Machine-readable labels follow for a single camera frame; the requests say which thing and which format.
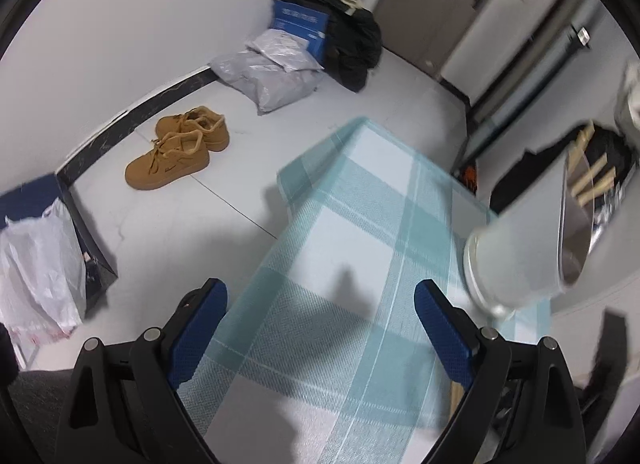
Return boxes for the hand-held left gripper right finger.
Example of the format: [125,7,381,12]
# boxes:
[414,279,588,464]

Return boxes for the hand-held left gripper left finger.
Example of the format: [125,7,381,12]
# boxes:
[52,278,230,464]

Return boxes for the white utensil holder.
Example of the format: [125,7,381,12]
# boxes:
[462,141,596,320]

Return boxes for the dark blue paper bag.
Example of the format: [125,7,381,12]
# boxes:
[0,173,119,320]

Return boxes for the teal checked tablecloth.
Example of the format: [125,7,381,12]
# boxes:
[177,117,551,464]

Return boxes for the orange and black item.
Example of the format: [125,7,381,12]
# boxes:
[457,167,481,192]

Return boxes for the white plastic bag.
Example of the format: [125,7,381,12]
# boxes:
[0,197,88,345]

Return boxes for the tan suede shoe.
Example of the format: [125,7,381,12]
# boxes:
[155,105,231,152]
[125,131,211,190]

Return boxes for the black backpack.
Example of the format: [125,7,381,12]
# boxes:
[489,125,633,215]

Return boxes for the grey fabric seat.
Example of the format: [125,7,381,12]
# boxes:
[7,369,76,464]

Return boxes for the dark cloth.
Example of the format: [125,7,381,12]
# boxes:
[0,324,21,385]

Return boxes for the silver folded umbrella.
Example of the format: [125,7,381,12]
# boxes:
[587,184,628,250]

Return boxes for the dark framed glass door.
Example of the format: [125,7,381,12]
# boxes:
[447,0,601,195]

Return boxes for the large grey parcel bag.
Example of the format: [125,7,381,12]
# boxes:
[209,52,321,116]

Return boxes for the small grey parcel bag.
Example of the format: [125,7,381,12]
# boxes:
[245,28,323,72]

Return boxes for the white puffer jacket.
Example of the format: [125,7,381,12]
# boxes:
[612,59,640,137]

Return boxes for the black jacket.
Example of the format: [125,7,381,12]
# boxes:
[280,0,383,94]

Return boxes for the blue cardboard box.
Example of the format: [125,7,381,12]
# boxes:
[271,0,331,68]

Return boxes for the black and white door latch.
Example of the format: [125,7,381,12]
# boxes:
[567,24,593,50]

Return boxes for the black frame object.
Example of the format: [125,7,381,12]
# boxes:
[575,311,628,420]

